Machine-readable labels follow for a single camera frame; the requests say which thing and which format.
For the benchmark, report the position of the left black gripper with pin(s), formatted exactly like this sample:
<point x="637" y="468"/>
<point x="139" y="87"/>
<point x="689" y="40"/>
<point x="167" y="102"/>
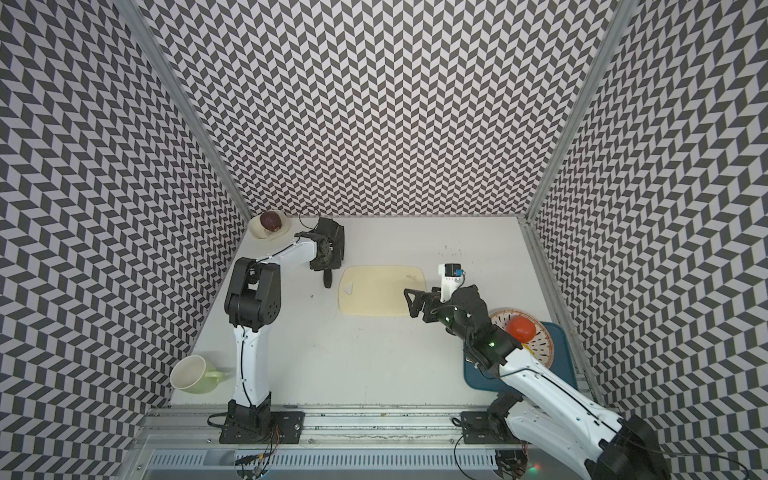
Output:
<point x="336" y="263"/>

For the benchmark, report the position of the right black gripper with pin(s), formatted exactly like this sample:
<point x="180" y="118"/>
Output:
<point x="431" y="299"/>

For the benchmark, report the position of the black kitchen knife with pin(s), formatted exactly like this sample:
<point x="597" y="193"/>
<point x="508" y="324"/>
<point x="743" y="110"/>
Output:
<point x="327" y="278"/>

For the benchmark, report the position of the cream plastic cutting board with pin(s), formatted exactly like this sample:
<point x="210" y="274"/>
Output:
<point x="378" y="290"/>

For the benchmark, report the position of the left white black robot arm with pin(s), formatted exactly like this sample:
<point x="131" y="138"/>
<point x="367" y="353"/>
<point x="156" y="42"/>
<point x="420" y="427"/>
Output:
<point x="252" y="304"/>

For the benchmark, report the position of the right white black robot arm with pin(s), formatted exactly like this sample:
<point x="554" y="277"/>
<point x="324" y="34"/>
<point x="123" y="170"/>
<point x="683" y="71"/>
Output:
<point x="593" y="441"/>

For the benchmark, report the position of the dark red round fruit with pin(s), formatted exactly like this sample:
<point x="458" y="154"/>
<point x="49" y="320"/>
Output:
<point x="271" y="221"/>

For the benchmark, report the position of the cream small bowl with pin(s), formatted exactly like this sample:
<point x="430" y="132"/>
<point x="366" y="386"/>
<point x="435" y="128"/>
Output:
<point x="258" y="232"/>

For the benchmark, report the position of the red tomato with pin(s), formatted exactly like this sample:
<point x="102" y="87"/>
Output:
<point x="521" y="328"/>

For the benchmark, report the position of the patterned round plate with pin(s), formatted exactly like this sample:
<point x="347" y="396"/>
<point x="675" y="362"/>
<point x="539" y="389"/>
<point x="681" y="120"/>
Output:
<point x="541" y="347"/>

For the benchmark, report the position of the teal placemat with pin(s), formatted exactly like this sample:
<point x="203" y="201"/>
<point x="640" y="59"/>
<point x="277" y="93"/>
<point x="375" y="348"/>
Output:
<point x="562" y="365"/>

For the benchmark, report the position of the light green mug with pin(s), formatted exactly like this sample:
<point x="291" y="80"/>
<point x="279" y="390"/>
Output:
<point x="196" y="375"/>

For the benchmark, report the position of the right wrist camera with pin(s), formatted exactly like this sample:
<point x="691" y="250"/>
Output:
<point x="452" y="277"/>

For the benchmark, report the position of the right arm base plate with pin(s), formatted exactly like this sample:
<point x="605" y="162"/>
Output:
<point x="482" y="428"/>

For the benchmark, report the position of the aluminium rail frame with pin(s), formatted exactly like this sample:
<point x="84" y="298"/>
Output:
<point x="182" y="442"/>

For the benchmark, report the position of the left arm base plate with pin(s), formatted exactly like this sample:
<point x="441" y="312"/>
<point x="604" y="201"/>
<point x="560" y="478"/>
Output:
<point x="285" y="427"/>

